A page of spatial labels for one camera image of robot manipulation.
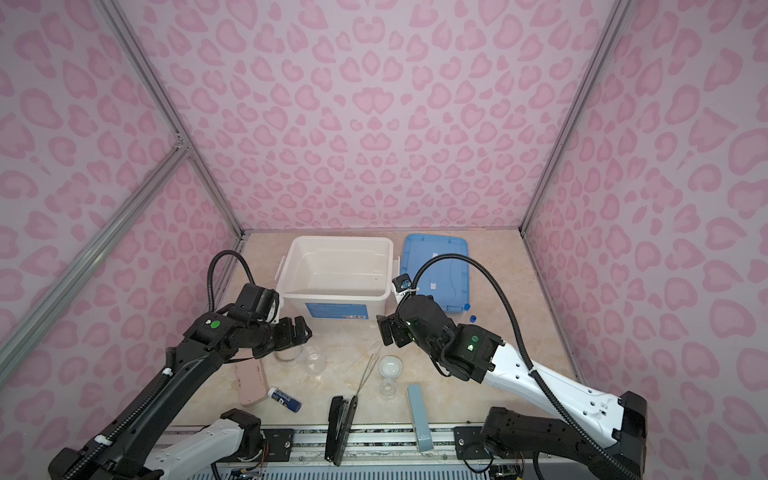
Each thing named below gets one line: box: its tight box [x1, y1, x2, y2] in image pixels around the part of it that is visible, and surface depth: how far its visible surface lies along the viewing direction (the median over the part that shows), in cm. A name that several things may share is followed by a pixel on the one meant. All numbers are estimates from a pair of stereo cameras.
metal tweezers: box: [356, 353, 380, 395], surface depth 87 cm
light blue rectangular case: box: [408, 384, 434, 452], surface depth 74 cm
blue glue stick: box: [268, 386, 302, 413], surface depth 81 cm
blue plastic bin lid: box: [401, 234, 470, 313], surface depth 116 cm
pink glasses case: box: [233, 348, 269, 406], surface depth 82 cm
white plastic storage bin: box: [275, 235, 400, 321], surface depth 96 cm
